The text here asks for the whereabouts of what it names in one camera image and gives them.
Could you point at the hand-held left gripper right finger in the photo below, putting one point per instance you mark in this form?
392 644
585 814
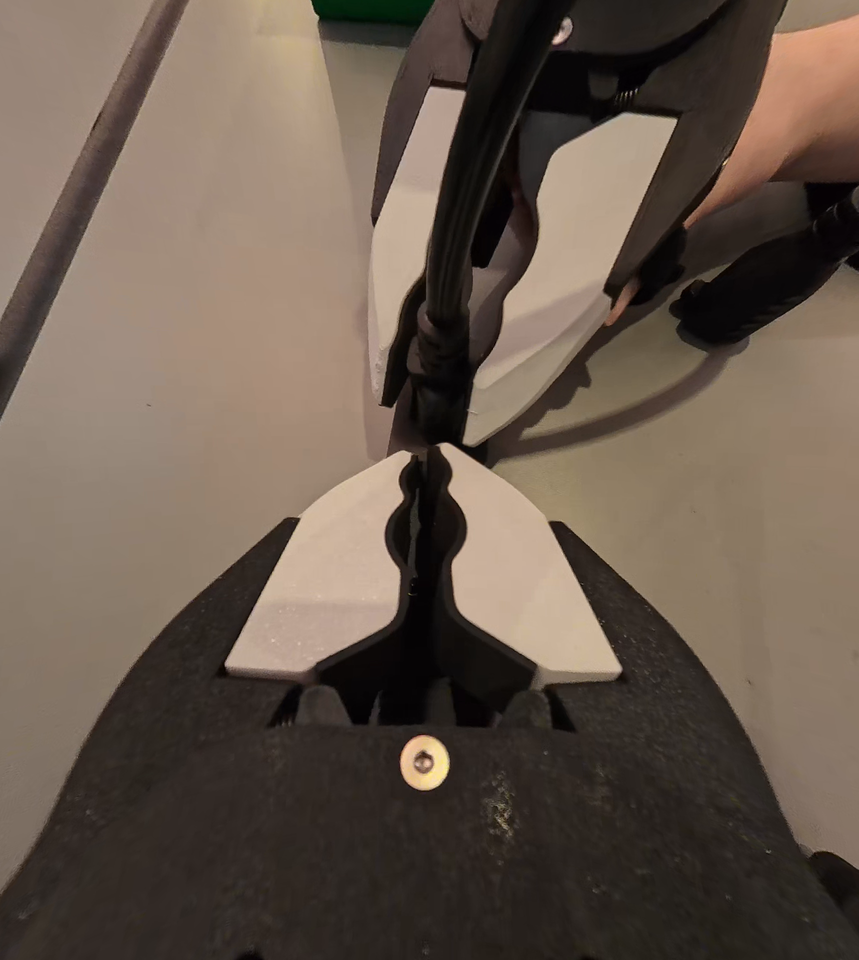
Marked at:
519 592

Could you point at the green plastic bin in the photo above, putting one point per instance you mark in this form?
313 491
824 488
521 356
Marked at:
369 9

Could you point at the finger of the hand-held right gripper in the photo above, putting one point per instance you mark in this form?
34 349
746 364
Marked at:
587 247
399 225

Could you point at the person's right hand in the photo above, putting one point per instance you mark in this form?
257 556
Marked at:
767 127

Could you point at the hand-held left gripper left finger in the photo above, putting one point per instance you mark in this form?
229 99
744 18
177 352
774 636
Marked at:
324 585

